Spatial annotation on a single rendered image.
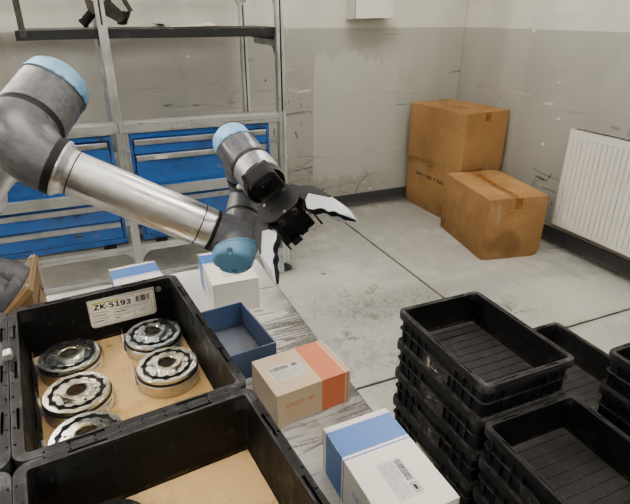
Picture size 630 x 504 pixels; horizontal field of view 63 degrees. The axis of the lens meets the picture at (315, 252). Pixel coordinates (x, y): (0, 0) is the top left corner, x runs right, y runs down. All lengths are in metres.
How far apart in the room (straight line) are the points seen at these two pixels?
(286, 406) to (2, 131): 0.66
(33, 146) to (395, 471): 0.74
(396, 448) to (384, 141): 3.50
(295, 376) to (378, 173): 3.34
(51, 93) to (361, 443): 0.76
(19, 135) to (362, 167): 3.44
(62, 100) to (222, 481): 0.66
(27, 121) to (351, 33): 3.21
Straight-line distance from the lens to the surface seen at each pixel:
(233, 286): 1.33
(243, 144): 0.93
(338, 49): 3.91
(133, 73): 3.54
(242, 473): 0.78
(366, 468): 0.84
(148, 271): 1.43
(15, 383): 0.87
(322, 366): 1.04
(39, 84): 0.99
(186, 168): 2.79
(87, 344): 1.04
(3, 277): 1.28
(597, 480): 1.53
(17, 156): 0.92
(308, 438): 1.01
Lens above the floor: 1.41
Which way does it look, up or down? 25 degrees down
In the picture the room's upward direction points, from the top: straight up
